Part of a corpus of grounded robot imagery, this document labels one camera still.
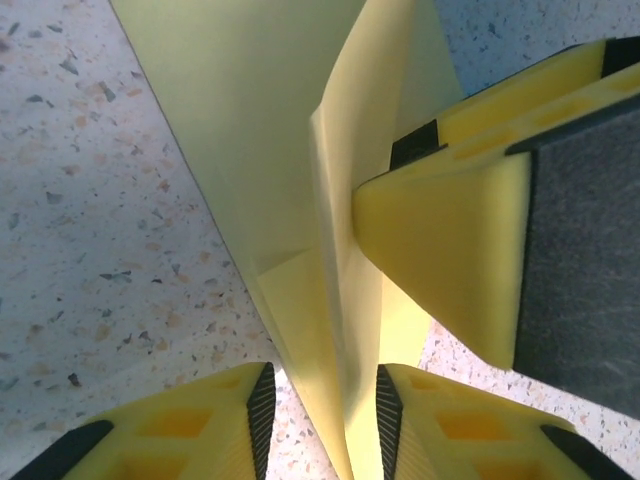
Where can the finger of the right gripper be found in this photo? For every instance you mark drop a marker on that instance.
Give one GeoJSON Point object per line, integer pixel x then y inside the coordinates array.
{"type": "Point", "coordinates": [525, 85]}
{"type": "Point", "coordinates": [450, 250]}

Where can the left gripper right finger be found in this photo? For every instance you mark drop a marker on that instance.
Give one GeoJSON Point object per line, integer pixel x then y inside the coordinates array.
{"type": "Point", "coordinates": [475, 440]}

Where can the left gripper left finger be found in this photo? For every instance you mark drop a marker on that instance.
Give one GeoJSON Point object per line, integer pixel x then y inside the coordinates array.
{"type": "Point", "coordinates": [175, 440]}

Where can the yellow cloth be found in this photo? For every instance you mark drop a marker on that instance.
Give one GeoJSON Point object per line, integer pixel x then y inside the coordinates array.
{"type": "Point", "coordinates": [240, 125]}

